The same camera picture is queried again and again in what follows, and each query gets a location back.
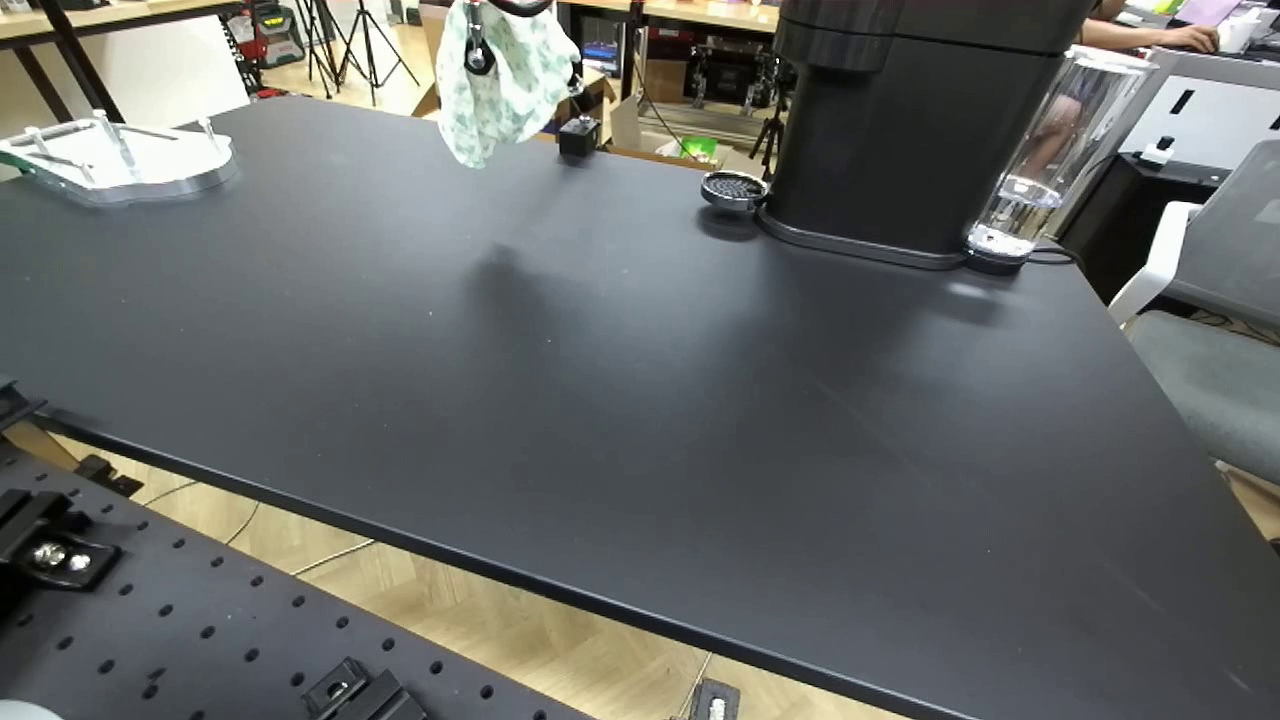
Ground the white green patterned cloth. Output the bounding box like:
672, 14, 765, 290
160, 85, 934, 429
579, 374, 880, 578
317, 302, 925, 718
435, 0, 583, 170

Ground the person's forearm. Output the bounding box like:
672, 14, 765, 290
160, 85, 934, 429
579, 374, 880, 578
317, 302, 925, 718
1078, 0, 1221, 54

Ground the group of black tripods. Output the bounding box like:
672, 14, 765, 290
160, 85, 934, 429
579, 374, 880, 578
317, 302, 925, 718
292, 0, 422, 107

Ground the cardboard box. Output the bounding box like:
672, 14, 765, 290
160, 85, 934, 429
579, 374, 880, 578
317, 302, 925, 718
598, 92, 723, 171

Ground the red tool case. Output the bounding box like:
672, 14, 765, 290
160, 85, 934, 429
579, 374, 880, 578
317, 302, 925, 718
224, 0, 307, 73

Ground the black tripod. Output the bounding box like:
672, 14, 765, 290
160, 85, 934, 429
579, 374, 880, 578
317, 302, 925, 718
748, 58, 793, 183

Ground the clear acrylic peg rack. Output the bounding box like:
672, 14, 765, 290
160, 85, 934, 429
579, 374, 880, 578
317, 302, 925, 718
0, 108, 240, 207

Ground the wooden table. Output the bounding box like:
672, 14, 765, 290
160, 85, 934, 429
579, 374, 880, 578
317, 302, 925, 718
0, 0, 247, 127

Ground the black coffee machine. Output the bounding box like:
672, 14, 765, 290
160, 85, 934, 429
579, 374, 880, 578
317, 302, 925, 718
699, 0, 1153, 277

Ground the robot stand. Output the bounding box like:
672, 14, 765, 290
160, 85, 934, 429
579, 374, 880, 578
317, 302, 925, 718
0, 378, 593, 720

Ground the black cabinet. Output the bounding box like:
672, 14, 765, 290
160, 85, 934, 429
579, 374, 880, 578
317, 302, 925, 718
1058, 150, 1233, 305

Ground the black floor plate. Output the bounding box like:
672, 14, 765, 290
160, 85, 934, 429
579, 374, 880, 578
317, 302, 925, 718
688, 678, 742, 720

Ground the white desk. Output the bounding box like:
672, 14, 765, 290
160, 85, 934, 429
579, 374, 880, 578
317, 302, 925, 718
1118, 48, 1280, 173

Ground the grey office chair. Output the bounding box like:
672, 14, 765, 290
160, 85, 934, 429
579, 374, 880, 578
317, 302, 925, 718
1107, 139, 1280, 491

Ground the black clamp bracket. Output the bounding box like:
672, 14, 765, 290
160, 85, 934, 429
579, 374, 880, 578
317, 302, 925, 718
300, 657, 429, 720
0, 488, 123, 603

